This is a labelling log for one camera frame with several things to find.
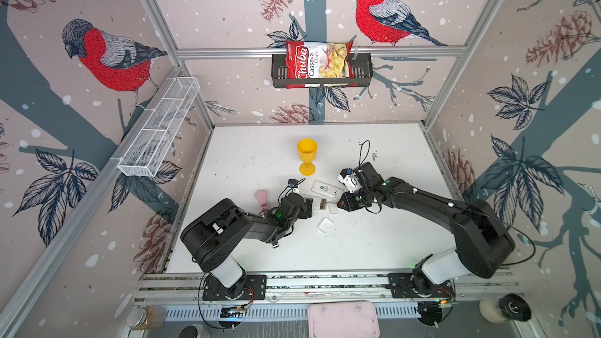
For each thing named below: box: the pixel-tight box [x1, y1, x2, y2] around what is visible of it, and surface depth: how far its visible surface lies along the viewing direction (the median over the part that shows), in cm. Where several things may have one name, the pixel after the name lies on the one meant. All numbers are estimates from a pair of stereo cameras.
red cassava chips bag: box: [285, 39, 357, 90], surface depth 89 cm
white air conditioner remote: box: [311, 179, 345, 200], surface depth 97 cm
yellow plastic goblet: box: [297, 138, 319, 177], surface depth 97 cm
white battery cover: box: [316, 216, 335, 234], surface depth 89 cm
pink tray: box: [308, 300, 380, 338], surface depth 68 cm
